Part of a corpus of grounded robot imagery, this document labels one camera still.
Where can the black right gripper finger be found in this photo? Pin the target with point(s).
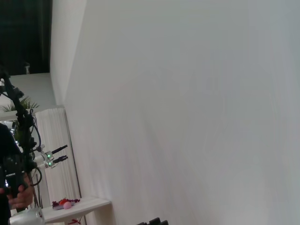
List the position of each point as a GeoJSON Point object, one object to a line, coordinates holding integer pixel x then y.
{"type": "Point", "coordinates": [143, 223]}
{"type": "Point", "coordinates": [155, 222]}

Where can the black handheld controller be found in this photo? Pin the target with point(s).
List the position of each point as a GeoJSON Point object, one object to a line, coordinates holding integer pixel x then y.
{"type": "Point", "coordinates": [12, 171]}

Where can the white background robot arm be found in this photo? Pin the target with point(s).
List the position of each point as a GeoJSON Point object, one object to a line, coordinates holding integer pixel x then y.
{"type": "Point", "coordinates": [47, 155]}
{"type": "Point", "coordinates": [50, 163]}

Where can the person's bare hand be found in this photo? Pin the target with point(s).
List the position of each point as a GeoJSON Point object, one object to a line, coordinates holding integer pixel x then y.
{"type": "Point", "coordinates": [22, 195]}

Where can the white side table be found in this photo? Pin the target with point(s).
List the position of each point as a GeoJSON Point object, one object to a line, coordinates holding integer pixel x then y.
{"type": "Point", "coordinates": [77, 208]}

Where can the red ribbon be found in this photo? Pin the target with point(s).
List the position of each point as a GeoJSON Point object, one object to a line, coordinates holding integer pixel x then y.
{"type": "Point", "coordinates": [75, 221]}

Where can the pink toy peach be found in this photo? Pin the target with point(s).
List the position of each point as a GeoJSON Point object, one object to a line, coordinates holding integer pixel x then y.
{"type": "Point", "coordinates": [67, 205]}

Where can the white pleated curtain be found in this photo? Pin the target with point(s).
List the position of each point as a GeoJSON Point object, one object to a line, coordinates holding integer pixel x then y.
{"type": "Point", "coordinates": [56, 152]}

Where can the shiny silver round vessel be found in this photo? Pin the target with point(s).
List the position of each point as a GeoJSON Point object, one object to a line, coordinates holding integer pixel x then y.
{"type": "Point", "coordinates": [27, 218]}

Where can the person in dark clothes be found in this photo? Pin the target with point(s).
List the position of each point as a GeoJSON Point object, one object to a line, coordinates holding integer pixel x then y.
{"type": "Point", "coordinates": [7, 145]}

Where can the green potted plant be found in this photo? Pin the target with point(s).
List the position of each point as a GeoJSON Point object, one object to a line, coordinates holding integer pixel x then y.
{"type": "Point", "coordinates": [9, 106]}

